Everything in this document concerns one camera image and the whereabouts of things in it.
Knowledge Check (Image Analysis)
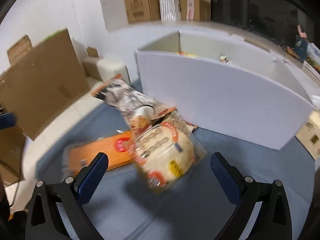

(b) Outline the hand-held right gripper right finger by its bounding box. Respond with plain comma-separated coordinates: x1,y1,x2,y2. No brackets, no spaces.
210,152,293,240

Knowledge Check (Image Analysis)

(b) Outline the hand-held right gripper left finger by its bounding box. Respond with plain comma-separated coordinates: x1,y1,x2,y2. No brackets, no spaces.
25,152,110,240

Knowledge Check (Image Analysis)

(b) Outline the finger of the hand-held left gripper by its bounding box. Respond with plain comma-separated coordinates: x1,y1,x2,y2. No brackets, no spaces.
0,112,17,129

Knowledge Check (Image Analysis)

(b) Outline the orange snack packet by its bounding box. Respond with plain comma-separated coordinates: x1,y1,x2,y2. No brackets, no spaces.
63,130,140,178

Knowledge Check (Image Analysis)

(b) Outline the round cracker packet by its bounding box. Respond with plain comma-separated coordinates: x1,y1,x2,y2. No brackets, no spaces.
129,112,207,196

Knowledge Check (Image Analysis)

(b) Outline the white box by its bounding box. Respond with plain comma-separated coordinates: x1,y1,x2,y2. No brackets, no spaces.
134,29,317,151

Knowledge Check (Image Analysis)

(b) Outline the black white printed packet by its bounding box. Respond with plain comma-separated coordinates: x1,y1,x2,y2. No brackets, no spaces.
91,74,178,126

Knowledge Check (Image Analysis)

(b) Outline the brown cardboard box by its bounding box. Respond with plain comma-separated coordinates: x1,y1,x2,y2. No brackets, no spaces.
0,124,27,187

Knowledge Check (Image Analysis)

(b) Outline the flat cardboard sheet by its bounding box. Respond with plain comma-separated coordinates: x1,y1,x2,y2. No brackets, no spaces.
0,28,91,141

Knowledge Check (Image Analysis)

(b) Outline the yellow tissue pack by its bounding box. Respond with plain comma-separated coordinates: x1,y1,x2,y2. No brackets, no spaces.
294,109,320,161

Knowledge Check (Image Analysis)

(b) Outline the small cardboard piece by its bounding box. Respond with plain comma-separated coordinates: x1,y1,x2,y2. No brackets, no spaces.
86,46,100,58

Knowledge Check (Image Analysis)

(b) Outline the white sofa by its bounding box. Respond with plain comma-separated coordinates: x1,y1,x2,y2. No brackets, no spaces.
75,40,130,93

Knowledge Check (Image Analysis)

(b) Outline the landscape printed gift box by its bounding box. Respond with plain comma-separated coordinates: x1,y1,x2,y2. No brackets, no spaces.
293,34,320,74

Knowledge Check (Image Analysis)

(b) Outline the pink handheld fan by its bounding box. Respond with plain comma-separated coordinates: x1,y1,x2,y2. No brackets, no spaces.
297,24,308,39

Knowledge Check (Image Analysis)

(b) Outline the small open cardboard box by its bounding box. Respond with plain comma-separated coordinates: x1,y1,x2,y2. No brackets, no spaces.
178,0,212,22

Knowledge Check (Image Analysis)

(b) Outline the dark window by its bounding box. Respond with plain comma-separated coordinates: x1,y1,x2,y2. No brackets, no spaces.
210,0,320,48

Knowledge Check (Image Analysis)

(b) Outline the large cardboard box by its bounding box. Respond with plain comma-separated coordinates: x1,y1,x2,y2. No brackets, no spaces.
122,0,162,23

